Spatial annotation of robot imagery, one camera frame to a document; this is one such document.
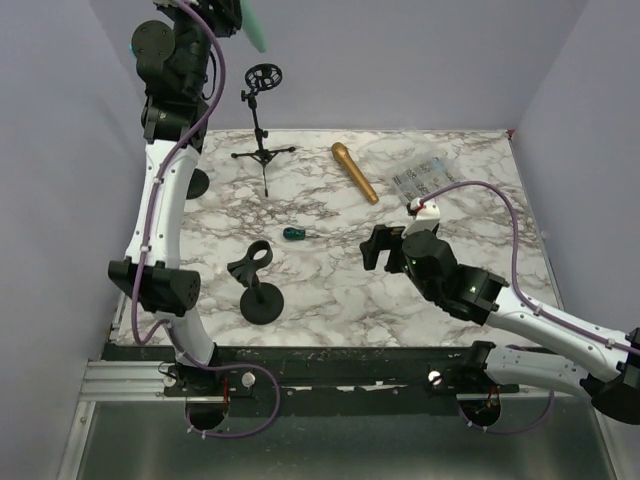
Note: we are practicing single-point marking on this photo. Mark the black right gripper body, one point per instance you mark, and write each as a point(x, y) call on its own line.
point(387, 237)

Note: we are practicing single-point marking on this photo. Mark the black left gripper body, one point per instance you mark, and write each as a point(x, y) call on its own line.
point(221, 22)

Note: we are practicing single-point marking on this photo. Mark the mint green microphone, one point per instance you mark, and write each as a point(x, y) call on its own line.
point(252, 28)

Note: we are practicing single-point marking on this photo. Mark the gold microphone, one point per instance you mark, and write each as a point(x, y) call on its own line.
point(342, 155)

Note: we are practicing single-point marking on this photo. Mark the black clip microphone stand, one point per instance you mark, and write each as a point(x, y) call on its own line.
point(261, 303)

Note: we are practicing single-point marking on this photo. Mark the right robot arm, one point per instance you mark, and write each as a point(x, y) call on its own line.
point(579, 358)

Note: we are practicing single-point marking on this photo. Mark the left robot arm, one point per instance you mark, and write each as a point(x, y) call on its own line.
point(172, 61)

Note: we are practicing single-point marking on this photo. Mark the black tripod microphone stand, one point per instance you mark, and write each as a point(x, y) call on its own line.
point(261, 78)

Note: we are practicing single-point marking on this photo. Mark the black round base stand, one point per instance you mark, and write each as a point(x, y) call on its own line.
point(198, 184)

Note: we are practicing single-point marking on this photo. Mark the clear plastic screw box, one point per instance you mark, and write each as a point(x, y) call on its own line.
point(420, 176)

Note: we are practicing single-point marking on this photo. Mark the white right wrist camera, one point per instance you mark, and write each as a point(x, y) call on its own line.
point(425, 216)

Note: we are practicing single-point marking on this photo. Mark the green handled screwdriver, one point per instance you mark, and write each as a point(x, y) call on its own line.
point(295, 234)

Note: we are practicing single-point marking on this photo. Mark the black front table rail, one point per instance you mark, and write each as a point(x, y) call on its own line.
point(325, 381)

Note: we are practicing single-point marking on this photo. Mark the aluminium table frame rail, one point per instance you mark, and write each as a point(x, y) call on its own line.
point(124, 374)

